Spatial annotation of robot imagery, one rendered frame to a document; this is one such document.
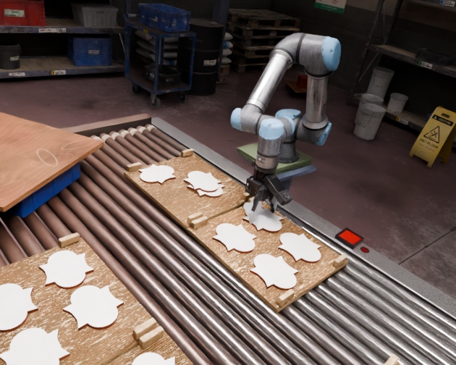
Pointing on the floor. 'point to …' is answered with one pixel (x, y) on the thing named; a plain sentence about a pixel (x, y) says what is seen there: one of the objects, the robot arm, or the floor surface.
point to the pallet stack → (256, 36)
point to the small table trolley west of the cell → (137, 82)
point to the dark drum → (201, 56)
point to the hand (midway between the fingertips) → (263, 218)
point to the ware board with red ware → (299, 85)
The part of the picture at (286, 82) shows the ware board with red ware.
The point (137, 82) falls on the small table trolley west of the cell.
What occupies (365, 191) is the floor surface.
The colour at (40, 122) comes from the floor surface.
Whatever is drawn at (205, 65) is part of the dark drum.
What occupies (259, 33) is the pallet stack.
